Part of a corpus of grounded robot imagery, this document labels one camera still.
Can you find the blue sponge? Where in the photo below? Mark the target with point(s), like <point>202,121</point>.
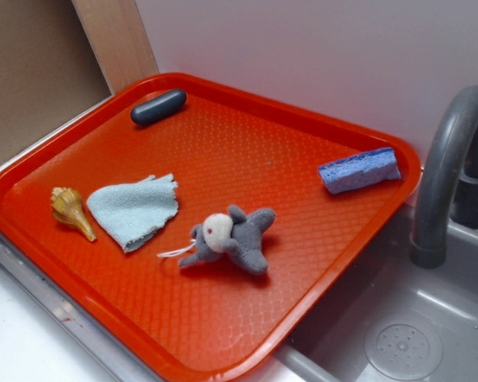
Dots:
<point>360,171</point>

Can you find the light blue cloth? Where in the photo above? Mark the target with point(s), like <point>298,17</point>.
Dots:
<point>132,213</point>

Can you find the dark grey oblong capsule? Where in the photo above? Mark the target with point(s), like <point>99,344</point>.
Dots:
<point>158,108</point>

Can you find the orange plastic tray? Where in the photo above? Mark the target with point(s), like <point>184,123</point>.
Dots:
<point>212,322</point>

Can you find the yellow conch seashell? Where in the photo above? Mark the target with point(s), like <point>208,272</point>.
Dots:
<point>67,209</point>

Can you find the grey plastic faucet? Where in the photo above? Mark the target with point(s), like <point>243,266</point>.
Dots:
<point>449,185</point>

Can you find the grey plush toy animal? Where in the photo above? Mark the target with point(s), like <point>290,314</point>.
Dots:
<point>236,235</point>

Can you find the wooden board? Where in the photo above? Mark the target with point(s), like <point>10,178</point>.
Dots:
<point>118,40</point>

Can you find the grey plastic sink basin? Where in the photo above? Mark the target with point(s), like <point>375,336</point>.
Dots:
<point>386,319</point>

